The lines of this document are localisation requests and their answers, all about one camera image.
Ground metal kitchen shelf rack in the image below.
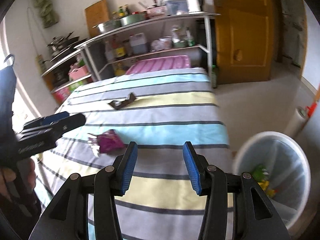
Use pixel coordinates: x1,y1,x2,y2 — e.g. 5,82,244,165
41,12,215,93

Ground wooden cutting board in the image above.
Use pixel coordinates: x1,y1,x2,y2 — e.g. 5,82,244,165
85,0,110,37

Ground pink plastic basket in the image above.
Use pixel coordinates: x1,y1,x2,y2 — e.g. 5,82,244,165
68,64,89,81

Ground yellow snack wrapper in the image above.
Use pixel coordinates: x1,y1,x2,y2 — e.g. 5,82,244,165
258,180,277,198

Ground steel mixing bowl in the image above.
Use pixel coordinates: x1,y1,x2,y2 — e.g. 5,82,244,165
93,20,121,34

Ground white paper roll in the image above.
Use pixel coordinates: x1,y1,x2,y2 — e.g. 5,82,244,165
284,107,308,138

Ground pink utensil basket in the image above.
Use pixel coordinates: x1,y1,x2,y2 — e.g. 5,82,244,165
146,6,167,19

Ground stacked black pans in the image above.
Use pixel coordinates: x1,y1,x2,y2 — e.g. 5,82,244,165
47,32,86,62

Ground green snack wrapper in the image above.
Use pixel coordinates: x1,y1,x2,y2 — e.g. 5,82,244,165
251,164,269,183

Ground green metal basin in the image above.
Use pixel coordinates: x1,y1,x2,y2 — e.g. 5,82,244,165
120,13,145,27

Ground colourful cardboard box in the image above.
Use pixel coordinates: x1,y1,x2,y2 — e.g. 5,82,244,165
52,77,92,104

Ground dark brown wrapper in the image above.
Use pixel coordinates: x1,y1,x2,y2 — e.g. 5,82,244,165
109,93,137,111

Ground clear plastic jug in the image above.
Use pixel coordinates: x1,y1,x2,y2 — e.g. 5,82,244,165
129,33,149,55

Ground pink plastic storage lid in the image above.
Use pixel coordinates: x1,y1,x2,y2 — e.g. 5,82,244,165
126,55,191,75

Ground person's left hand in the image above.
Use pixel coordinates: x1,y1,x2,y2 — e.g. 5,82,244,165
1,158,36,202

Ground striped tablecloth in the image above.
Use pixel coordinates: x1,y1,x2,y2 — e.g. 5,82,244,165
35,68,232,239

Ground clear plastic container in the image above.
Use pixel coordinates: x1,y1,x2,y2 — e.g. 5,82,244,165
164,0,189,15

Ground yellow label oil bottle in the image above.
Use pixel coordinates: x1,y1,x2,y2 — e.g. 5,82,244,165
112,35,126,60

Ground wooden door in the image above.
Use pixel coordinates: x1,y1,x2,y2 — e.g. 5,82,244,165
213,0,275,84

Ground purple snack wrapper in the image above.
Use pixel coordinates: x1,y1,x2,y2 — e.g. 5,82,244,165
87,129,125,157

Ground green glass bottle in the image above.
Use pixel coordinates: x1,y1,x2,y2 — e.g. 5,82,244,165
212,65,219,89

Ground white trash bin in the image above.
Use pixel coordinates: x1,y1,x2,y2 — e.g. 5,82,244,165
233,131,311,230

